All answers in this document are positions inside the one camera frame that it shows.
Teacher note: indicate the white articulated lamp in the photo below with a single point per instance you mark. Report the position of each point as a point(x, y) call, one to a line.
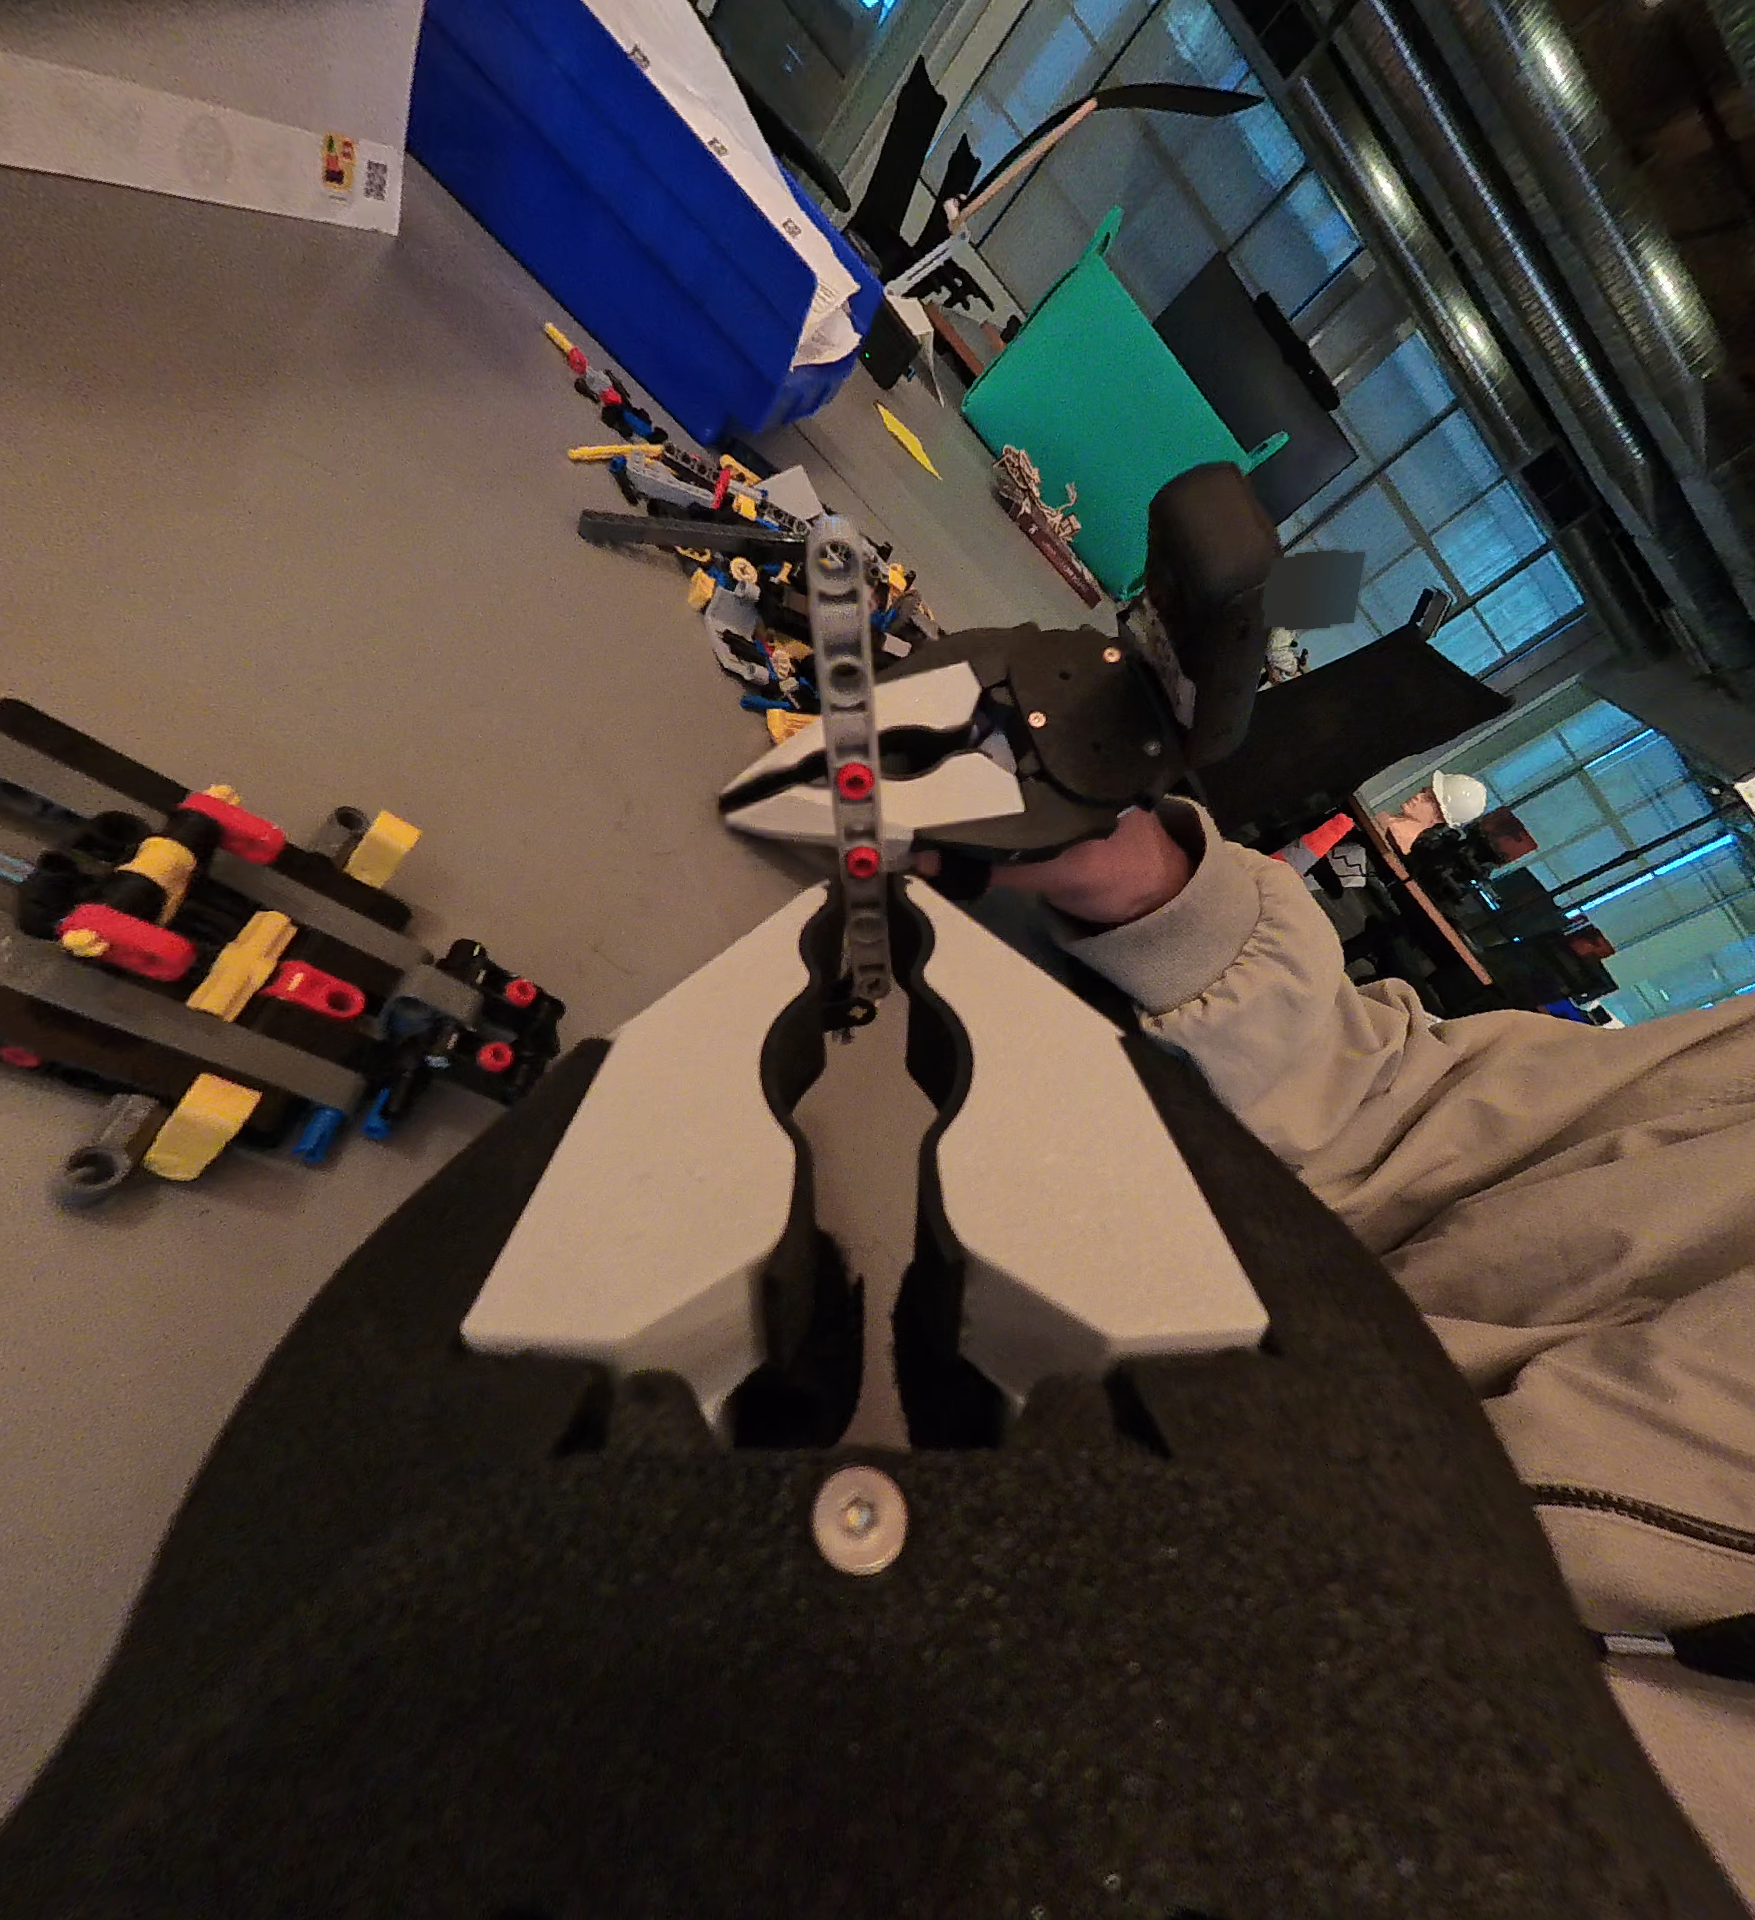
point(953, 249)

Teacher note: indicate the grey instruction booklet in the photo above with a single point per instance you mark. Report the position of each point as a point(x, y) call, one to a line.
point(142, 119)

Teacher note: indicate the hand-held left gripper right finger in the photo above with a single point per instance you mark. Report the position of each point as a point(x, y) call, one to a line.
point(1101, 1185)

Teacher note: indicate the silver air duct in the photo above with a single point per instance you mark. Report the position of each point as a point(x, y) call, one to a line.
point(1567, 224)

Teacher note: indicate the grey beam toy brick subassembly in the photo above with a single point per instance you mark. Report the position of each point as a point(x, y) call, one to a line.
point(847, 705)

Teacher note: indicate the green felt bag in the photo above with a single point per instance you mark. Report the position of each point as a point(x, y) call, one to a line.
point(1101, 405)

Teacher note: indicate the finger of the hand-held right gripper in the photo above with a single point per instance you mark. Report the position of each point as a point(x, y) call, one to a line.
point(922, 705)
point(953, 809)

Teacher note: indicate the black box device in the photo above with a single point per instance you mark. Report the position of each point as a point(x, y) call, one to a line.
point(890, 342)

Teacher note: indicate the blue plastic bin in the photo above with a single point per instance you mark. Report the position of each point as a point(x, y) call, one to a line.
point(591, 180)

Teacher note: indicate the orange cone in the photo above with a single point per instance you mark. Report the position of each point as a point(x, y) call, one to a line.
point(1323, 852)

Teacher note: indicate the grey desk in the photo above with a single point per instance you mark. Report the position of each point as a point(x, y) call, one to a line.
point(293, 570)

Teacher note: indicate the white paper sheets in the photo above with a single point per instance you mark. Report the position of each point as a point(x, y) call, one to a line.
point(757, 166)

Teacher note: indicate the pile of mixed toy bricks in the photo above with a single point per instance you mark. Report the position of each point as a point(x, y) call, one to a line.
point(734, 599)

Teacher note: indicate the yellow diamond sticker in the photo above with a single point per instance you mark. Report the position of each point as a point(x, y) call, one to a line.
point(907, 440)

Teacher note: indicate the black folding screen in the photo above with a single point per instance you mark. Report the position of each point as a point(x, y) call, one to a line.
point(1358, 720)

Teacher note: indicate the person's right forearm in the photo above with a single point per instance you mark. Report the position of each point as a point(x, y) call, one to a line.
point(1267, 1021)

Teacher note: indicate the black monitor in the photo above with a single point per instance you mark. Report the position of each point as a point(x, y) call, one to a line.
point(1251, 375)

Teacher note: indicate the small wooden model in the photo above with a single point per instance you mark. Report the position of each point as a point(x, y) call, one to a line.
point(1042, 517)

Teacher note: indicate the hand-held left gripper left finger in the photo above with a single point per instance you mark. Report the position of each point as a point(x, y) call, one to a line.
point(653, 1185)

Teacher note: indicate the toy brick chassis assembly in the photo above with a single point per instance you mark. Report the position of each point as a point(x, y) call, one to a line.
point(216, 960)

